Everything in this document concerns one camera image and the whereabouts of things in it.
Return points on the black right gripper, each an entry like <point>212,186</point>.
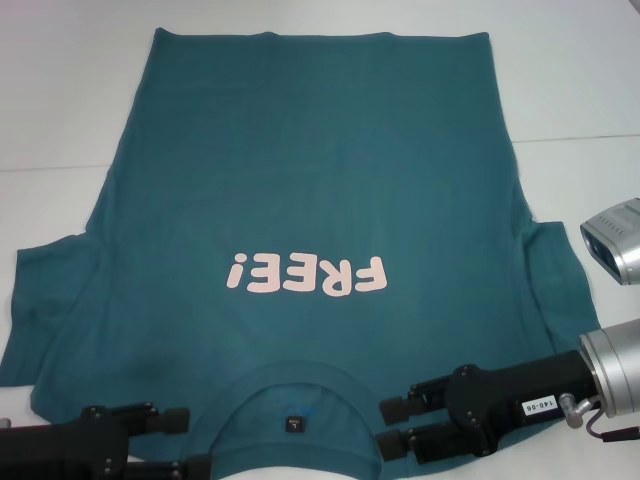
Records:
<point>500,400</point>

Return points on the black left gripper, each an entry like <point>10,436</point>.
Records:
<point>60,450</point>

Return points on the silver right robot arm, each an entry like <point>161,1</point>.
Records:
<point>620,370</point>

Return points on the teal T-shirt with FREE! print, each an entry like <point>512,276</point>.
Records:
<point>320,175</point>

